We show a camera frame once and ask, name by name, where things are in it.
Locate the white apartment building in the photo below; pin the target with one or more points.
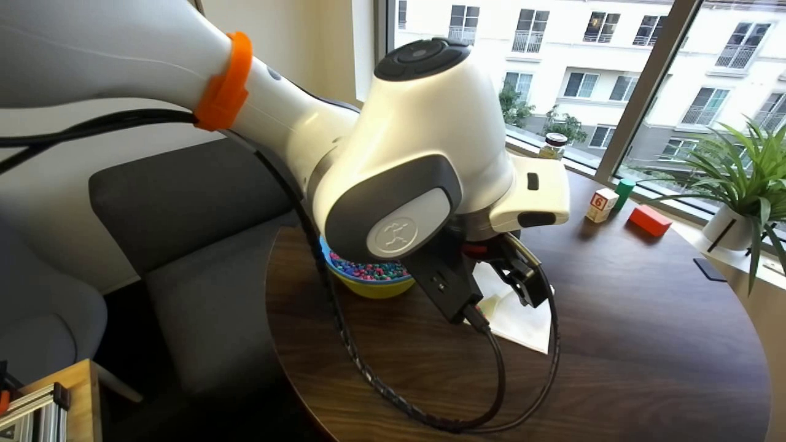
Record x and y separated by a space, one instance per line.
573 51

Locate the dark gray armchair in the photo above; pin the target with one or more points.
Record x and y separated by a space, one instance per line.
197 246

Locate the dark flat card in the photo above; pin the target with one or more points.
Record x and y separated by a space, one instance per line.
709 268

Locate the white red toy block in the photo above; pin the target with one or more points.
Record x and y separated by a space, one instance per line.
604 208

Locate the dark window frame post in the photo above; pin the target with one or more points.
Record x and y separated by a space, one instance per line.
647 90

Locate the red orange toy block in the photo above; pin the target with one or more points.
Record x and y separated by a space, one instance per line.
649 221

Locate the yellow blue cereal bowl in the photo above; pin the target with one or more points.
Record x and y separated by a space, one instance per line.
370 279

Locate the wooden shelf unit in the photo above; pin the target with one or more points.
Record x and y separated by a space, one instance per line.
78 401

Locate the white plant pot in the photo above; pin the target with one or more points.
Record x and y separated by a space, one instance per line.
729 230

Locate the glass jar black lid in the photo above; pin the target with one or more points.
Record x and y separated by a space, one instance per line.
557 147

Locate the green toy block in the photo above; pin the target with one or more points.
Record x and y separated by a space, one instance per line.
626 193

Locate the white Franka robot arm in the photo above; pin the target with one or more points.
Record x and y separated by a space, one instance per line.
409 139

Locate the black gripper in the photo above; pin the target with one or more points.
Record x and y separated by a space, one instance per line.
516 262

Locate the green potted plant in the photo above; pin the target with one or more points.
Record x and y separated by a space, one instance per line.
737 164

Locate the light gray armchair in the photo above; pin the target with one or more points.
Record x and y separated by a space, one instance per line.
41 327

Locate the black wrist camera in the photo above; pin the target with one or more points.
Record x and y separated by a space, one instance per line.
446 279

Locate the white paper towel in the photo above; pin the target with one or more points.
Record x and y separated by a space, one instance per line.
516 321

